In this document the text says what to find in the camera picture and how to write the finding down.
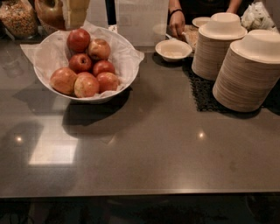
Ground left glass cereal jar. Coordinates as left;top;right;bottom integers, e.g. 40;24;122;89
0;0;38;39

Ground large front left apple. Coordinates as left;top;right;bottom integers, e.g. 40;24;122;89
50;67;77;95

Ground front right red apple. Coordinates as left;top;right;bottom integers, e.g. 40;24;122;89
97;72;119;93

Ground small white bowl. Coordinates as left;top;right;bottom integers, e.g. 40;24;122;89
155;39;193;62

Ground right clear acrylic sign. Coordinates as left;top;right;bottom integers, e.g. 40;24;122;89
115;0;169;46

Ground clear acrylic sign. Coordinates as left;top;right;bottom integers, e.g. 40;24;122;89
87;0;108;28
115;0;169;46

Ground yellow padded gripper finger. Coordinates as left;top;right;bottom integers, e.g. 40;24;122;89
61;0;90;30

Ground back stack paper bowls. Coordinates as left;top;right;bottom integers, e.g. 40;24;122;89
192;12;247;81

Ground small bowl at back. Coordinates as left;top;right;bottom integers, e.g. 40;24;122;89
192;17;211;28

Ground bag of plastic cutlery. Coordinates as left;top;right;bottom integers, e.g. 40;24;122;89
241;1;278;32

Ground yellow-red apple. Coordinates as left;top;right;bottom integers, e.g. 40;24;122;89
74;72;100;98
35;0;65;30

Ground pale red back apple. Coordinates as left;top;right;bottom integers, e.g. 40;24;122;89
87;38;111;60

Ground right glass cereal jar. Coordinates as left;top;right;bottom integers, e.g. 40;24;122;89
40;21;58;35

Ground black mesh mat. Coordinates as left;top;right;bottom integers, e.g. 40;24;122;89
184;60;230;113

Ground glass cereal jar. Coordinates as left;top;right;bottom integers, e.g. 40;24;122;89
0;0;38;39
40;21;58;35

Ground dark red top apple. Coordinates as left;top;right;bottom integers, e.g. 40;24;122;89
66;28;90;53

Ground red left hidden apple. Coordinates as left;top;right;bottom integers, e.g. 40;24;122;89
68;53;93;74

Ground front stack paper bowls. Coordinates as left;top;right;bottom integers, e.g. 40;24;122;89
213;30;280;112

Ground red right middle apple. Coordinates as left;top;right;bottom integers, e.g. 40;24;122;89
93;60;116;76

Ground large white bowl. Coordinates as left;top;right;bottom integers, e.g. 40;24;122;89
33;26;144;103

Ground stack paper bowls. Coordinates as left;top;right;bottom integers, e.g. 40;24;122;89
192;12;247;81
213;30;280;112

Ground person's left hand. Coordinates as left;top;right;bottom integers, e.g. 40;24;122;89
169;9;186;38

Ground white paper bowl liner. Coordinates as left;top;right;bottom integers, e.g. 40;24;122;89
20;21;144;104

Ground left clear acrylic sign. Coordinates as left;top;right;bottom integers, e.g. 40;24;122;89
87;0;108;28

